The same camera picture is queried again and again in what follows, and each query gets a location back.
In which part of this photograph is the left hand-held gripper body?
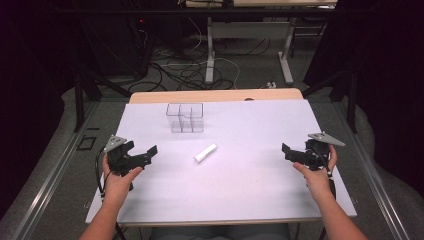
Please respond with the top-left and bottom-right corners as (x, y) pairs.
(103, 134), (138, 178)

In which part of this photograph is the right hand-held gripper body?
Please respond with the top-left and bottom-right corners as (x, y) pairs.
(301, 131), (347, 172)

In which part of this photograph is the clear plastic compartment organizer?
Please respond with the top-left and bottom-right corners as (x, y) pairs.
(165, 102), (205, 134)

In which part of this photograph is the white stick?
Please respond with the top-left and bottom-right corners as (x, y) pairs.
(194, 143), (218, 164)

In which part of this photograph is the person's right hand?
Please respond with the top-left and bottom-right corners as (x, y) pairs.
(292, 144), (338, 202)

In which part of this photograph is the person's left hand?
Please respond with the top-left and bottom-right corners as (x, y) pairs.
(101, 154), (144, 205)

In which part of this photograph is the black metal stand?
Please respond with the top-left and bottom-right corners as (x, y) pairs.
(300, 68), (360, 134)
(73, 68), (133, 133)

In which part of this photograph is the light wooden table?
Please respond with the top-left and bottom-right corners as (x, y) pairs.
(85, 87), (358, 229)

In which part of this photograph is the black curtain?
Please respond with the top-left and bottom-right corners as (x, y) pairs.
(301, 0), (424, 198)
(0, 0), (83, 221)

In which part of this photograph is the black equipment with red light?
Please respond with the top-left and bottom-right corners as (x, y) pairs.
(128, 14), (158, 79)

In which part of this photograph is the white-legged desk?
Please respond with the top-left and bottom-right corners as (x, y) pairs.
(184, 0), (338, 86)

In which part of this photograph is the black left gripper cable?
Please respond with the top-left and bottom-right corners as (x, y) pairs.
(94, 146), (108, 203)

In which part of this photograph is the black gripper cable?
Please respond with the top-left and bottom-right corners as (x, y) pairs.
(314, 146), (338, 201)
(94, 146), (108, 203)

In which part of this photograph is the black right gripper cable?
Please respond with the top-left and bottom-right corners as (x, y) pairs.
(314, 146), (338, 201)

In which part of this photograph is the aluminium floor rail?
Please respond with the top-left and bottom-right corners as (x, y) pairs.
(328, 99), (413, 240)
(9, 99), (101, 240)

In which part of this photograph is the tangle of black floor cables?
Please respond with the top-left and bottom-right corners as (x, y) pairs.
(128, 29), (272, 93)

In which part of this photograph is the white floor cable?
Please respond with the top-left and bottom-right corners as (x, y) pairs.
(166, 16), (242, 90)

